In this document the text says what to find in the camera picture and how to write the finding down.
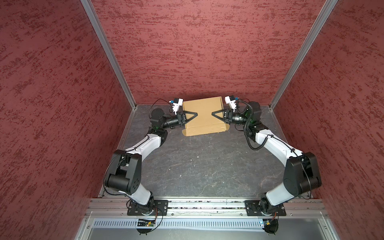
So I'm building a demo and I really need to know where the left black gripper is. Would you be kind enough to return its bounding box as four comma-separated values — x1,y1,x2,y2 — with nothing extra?
162,110,198,129

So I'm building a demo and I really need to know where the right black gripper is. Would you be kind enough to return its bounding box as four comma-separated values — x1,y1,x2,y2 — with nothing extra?
212,108,251,126

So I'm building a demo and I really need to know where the brown cardboard box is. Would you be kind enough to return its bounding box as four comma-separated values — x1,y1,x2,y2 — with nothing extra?
182,97,230,137

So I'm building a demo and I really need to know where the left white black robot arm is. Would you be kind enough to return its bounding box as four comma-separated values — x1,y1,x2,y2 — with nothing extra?
103,109,198,216

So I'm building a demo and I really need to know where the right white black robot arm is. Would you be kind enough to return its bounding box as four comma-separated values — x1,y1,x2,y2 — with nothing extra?
212,100,322,216

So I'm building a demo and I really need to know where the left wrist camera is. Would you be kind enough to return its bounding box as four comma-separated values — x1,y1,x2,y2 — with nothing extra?
169,98,184,115

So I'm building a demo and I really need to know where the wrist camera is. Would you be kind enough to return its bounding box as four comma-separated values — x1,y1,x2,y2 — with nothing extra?
169,98,184,115
225,95,239,112

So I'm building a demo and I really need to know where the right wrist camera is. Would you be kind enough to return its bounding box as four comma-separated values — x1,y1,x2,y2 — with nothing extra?
225,95,239,112

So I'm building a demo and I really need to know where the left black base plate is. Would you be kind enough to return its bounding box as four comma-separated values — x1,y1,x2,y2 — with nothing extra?
127,200,169,217

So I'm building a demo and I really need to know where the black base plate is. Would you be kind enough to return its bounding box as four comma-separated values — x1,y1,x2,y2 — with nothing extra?
244,199,287,217
127,200,169,217

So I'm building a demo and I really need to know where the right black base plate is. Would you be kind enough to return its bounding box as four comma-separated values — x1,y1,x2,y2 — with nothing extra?
244,199,287,217

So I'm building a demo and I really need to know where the white slotted cable duct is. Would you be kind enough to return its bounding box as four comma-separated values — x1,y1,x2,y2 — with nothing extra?
92,218,264,232

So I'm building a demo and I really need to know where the left controller board with wires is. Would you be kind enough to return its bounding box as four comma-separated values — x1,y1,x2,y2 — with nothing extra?
136,208,164,235

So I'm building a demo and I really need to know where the controller board with wires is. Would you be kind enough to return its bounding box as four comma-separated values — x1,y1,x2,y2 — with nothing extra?
136,208,164,235
263,212,279,235

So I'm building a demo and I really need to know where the right controller board with wires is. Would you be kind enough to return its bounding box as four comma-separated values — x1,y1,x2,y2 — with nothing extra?
263,212,279,235

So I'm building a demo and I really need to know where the aluminium front rail frame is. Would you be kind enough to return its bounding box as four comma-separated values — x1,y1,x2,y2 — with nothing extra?
75,197,339,240

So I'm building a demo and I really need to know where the left aluminium corner post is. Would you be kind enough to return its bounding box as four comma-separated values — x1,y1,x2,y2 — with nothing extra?
81,0,137,111

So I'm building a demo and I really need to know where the aluminium corner post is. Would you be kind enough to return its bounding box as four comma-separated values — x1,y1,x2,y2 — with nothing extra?
269,0,338,111
81,0,137,111

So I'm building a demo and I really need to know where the right aluminium corner post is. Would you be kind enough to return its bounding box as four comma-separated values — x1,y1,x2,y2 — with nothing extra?
269,0,338,111

